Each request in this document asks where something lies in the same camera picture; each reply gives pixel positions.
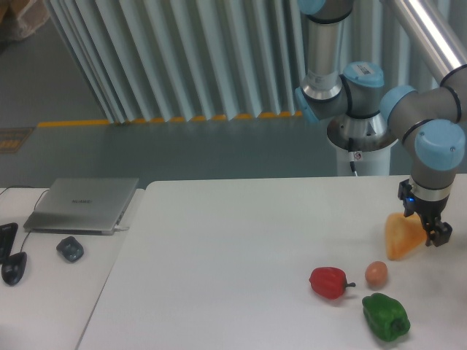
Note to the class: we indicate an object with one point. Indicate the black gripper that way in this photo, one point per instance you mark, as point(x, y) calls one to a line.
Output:
point(429, 212)

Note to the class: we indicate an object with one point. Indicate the triangular yellow bread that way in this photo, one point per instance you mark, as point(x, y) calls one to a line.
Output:
point(402, 235)

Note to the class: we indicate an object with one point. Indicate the brown egg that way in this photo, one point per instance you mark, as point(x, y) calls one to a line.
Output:
point(376, 274)

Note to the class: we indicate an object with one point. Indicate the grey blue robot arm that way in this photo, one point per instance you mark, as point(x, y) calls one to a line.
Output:
point(365, 118)

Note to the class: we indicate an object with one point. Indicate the green bell pepper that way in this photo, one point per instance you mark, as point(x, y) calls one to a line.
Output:
point(385, 317)

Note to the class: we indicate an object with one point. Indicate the red bell pepper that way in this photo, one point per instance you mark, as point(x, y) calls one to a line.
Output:
point(329, 282)

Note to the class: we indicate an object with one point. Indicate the white pleated curtain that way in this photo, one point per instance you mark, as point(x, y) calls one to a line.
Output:
point(189, 59)

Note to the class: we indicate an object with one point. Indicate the silver laptop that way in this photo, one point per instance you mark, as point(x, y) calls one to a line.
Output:
point(82, 205)

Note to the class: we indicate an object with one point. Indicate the dark earbuds case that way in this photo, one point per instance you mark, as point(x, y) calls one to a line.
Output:
point(70, 249)

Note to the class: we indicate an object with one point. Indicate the black computer mouse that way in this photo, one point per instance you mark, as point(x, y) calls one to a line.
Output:
point(13, 268)

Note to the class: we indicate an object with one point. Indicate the cardboard box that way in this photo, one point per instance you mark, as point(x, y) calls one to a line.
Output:
point(21, 19)

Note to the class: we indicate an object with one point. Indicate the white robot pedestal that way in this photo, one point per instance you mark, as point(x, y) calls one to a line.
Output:
point(365, 160)

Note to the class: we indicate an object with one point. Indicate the white laptop cable plug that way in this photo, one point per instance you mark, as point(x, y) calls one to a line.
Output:
point(119, 228)

